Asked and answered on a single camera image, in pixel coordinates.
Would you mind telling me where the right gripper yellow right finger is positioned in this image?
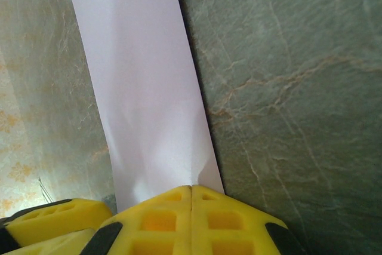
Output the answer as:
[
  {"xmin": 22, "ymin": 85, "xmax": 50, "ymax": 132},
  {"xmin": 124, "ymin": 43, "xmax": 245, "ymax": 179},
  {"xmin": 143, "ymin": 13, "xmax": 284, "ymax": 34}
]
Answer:
[{"xmin": 192, "ymin": 185, "xmax": 302, "ymax": 255}]

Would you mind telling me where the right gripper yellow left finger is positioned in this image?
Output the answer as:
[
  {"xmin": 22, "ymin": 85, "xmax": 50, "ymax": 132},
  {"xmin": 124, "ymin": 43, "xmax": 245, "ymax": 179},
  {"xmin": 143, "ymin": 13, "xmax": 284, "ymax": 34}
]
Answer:
[{"xmin": 86, "ymin": 185, "xmax": 192, "ymax": 255}]

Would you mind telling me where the lilac square paper sheet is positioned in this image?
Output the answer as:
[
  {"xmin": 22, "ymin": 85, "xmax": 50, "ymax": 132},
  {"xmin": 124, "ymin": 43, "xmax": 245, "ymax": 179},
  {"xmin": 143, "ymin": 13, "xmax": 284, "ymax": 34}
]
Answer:
[{"xmin": 62, "ymin": 0, "xmax": 225, "ymax": 214}]

